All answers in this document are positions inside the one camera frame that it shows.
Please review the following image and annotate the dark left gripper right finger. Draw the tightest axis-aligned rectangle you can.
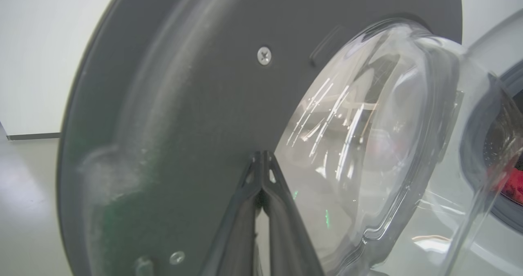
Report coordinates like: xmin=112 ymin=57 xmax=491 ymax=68
xmin=261 ymin=151 xmax=326 ymax=276

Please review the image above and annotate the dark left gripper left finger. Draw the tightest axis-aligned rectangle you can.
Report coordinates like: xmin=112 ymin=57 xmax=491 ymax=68
xmin=202 ymin=151 xmax=264 ymax=276

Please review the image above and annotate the black round washer door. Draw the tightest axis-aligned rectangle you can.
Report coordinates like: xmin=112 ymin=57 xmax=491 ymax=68
xmin=56 ymin=0 xmax=523 ymax=276

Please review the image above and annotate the red cloth garment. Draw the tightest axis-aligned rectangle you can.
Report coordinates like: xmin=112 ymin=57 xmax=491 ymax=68
xmin=488 ymin=162 xmax=523 ymax=205

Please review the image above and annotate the white washing machine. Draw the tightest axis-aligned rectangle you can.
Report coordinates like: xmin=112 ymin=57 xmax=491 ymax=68
xmin=376 ymin=9 xmax=523 ymax=276

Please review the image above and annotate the grey wall baseboard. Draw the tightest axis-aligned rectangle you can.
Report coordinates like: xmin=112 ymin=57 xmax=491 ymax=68
xmin=6 ymin=133 xmax=62 ymax=141

